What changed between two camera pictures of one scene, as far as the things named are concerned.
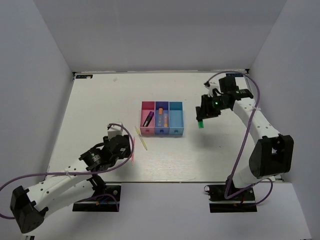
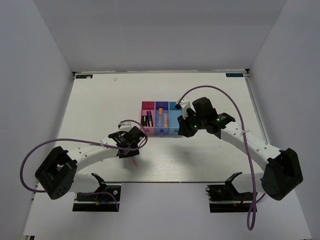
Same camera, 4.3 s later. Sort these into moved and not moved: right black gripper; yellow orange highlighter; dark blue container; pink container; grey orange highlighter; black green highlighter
Moved: right black gripper; black green highlighter
Not moved: yellow orange highlighter; grey orange highlighter; pink container; dark blue container
